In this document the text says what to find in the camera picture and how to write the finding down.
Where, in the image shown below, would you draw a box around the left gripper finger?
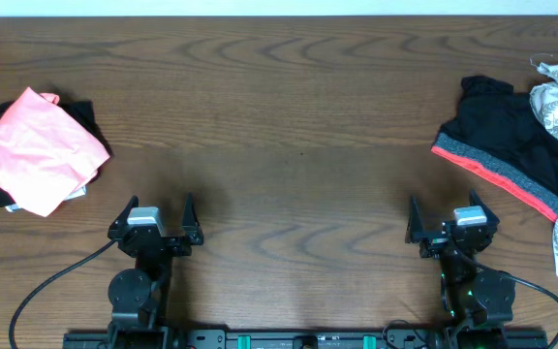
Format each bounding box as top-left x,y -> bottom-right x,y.
111,195 -> 139,232
181,193 -> 202,238

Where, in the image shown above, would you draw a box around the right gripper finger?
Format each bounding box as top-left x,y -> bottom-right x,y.
406,196 -> 425,241
469,189 -> 498,226

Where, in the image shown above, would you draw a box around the black leggings with red waistband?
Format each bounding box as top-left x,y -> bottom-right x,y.
431,76 -> 558,222

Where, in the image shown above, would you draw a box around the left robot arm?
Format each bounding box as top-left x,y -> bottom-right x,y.
106,195 -> 204,349

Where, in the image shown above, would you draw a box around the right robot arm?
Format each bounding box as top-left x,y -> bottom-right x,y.
405,191 -> 515,348

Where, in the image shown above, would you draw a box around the pink folded cloth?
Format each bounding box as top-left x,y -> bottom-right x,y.
0,88 -> 109,217

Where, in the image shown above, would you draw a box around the black folded garment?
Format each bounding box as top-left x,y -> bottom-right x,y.
0,101 -> 113,207

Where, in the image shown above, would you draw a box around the left black cable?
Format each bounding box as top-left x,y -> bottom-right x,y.
8,239 -> 118,349

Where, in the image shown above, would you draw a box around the black cable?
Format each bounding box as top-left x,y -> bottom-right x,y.
8,239 -> 118,349
450,241 -> 558,349

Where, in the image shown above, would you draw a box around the right black cable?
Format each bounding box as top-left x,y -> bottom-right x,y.
450,241 -> 558,349

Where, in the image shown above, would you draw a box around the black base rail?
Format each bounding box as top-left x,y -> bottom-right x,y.
62,328 -> 548,349

